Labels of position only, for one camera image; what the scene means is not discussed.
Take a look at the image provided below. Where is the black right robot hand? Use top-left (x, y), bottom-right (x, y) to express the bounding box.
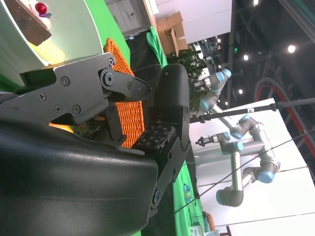
top-left (0, 52), bottom-right (191, 236)

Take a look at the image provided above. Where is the yellow cake slice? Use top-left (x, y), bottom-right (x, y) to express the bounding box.
top-left (27, 40), bottom-right (66, 67)

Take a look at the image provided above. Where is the pale green bowl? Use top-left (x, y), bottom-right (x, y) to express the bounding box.
top-left (0, 0), bottom-right (104, 87)

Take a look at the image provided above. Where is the chocolate layered cake slice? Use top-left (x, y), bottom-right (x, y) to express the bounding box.
top-left (4, 0), bottom-right (53, 47)

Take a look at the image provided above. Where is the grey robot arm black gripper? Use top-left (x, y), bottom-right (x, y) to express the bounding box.
top-left (195, 132), bottom-right (266, 157)

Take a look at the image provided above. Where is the orange wicker basket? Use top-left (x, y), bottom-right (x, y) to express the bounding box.
top-left (104, 37), bottom-right (145, 148)

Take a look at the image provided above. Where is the green cloth with cartoon print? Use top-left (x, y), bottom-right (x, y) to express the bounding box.
top-left (169, 157), bottom-right (210, 236)

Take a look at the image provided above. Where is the small white green box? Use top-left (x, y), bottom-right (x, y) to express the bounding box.
top-left (189, 226), bottom-right (205, 236)

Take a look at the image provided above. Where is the brown wooden chair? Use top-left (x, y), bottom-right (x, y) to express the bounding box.
top-left (205, 212), bottom-right (232, 236)

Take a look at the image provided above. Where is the black cloth backdrop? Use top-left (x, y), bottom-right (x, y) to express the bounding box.
top-left (125, 31), bottom-right (164, 74)

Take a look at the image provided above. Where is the green tablecloth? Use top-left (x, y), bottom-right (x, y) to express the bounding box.
top-left (0, 0), bottom-right (138, 91)

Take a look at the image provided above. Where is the green leafy plant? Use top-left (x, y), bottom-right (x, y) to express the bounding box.
top-left (167, 48), bottom-right (210, 114)

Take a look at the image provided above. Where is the black pole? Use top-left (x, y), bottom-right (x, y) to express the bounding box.
top-left (189, 97), bottom-right (315, 123)

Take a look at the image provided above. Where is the white cabinet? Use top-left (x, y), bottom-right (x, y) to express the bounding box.
top-left (105, 0), bottom-right (151, 37)

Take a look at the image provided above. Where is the brown cardboard box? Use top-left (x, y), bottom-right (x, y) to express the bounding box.
top-left (156, 11), bottom-right (189, 56)

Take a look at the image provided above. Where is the red white curved rail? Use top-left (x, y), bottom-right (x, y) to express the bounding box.
top-left (254, 77), bottom-right (315, 158)

